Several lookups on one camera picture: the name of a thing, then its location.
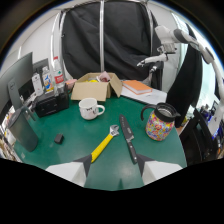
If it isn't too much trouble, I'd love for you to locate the computer monitor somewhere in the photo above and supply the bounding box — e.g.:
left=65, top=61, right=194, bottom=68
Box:
left=0, top=51, right=35, bottom=111

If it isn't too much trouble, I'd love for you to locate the yellow item in box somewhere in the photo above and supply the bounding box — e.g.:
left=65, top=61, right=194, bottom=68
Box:
left=83, top=77, right=100, bottom=84

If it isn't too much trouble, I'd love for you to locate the yellow label plastic bottle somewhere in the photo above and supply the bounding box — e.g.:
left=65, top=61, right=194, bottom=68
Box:
left=41, top=66, right=55, bottom=94

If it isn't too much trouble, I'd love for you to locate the black equipment case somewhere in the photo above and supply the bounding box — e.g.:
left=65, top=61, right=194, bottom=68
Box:
left=33, top=89, right=71, bottom=118

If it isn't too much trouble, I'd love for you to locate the floral kettle with black lid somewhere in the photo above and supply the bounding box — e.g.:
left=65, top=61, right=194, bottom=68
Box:
left=140, top=102, right=182, bottom=142

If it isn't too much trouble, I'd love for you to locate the yellow handled adjustable wrench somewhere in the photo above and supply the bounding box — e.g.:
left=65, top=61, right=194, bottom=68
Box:
left=90, top=124, right=120, bottom=164

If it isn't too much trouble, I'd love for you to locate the metal frame pole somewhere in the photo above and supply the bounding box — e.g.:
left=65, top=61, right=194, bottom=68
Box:
left=98, top=0, right=106, bottom=74

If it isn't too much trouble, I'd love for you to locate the orange book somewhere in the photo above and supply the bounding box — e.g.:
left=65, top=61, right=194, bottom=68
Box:
left=122, top=79, right=154, bottom=96

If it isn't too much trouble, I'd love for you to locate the white paper stack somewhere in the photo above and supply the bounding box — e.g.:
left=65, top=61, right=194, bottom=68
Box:
left=120, top=85, right=168, bottom=106

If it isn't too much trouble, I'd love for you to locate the pink item in box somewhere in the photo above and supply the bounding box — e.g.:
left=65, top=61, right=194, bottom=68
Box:
left=97, top=70, right=112, bottom=83

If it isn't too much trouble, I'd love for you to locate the red label water bottle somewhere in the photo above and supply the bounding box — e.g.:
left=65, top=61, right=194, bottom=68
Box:
left=52, top=55, right=66, bottom=90

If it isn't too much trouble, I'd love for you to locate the black curtain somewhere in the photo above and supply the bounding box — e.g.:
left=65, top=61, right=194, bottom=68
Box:
left=61, top=0, right=164, bottom=91

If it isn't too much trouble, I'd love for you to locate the small black square block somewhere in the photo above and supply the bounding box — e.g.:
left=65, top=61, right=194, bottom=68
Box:
left=54, top=133, right=65, bottom=145

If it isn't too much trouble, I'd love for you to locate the black chair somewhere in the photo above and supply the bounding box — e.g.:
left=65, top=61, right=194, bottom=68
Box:
left=179, top=108, right=224, bottom=167

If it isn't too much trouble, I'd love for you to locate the black kitchen knife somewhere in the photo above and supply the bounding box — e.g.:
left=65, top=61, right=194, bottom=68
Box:
left=119, top=114, right=139, bottom=165

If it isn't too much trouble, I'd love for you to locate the white carton bottle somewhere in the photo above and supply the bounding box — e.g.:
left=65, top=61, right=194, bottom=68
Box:
left=31, top=72, right=45, bottom=97

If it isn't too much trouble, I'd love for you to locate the grey cylindrical bin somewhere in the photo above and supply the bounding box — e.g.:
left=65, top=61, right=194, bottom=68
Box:
left=7, top=105, right=40, bottom=153

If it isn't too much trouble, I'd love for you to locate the open cardboard box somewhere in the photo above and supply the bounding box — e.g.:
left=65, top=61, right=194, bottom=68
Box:
left=70, top=72, right=124, bottom=102

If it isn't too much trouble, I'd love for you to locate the black hanging cloth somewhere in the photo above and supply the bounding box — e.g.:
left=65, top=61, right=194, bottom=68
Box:
left=165, top=23, right=204, bottom=128

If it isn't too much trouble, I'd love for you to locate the white mug with face print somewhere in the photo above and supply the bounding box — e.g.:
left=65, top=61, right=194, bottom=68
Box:
left=78, top=97, right=106, bottom=121

